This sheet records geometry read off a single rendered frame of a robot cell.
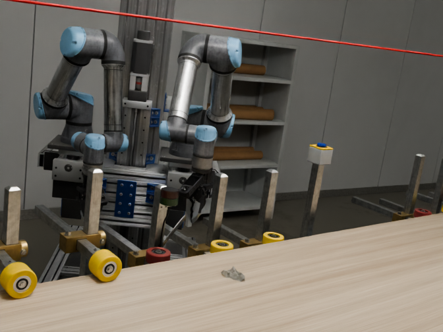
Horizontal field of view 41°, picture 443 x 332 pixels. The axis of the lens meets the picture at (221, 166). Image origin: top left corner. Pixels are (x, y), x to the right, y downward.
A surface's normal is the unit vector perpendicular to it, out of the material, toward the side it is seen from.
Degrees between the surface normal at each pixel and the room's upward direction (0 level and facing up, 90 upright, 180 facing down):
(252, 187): 90
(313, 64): 90
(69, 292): 0
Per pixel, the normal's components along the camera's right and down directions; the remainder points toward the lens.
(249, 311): 0.13, -0.96
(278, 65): -0.82, 0.03
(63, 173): 0.07, 0.25
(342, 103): 0.55, 0.27
